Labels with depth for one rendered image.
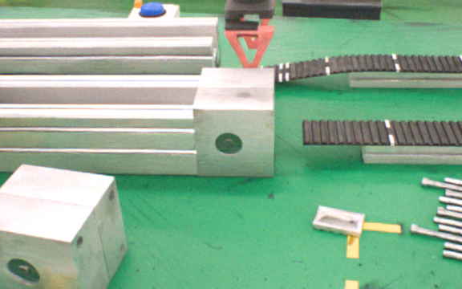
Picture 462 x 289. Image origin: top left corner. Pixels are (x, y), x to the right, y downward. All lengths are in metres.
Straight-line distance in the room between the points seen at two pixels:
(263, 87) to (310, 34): 0.38
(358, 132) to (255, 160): 0.13
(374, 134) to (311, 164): 0.08
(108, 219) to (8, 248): 0.09
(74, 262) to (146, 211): 0.17
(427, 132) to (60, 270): 0.45
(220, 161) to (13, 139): 0.25
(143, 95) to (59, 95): 0.11
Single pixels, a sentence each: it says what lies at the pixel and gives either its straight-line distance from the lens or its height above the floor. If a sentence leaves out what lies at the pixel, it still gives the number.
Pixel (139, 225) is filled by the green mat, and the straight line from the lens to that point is 0.66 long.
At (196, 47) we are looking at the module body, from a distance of 0.84.
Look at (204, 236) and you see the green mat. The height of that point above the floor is 0.78.
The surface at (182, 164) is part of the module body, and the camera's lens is 0.71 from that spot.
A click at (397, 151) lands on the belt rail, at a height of 0.80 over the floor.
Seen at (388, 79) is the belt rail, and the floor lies 0.79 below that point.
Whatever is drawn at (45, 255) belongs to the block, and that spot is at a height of 0.85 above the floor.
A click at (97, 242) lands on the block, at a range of 0.56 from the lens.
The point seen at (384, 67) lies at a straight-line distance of 0.88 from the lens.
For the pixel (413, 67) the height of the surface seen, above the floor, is 0.81.
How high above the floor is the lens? 1.21
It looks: 31 degrees down
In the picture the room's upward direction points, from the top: 2 degrees counter-clockwise
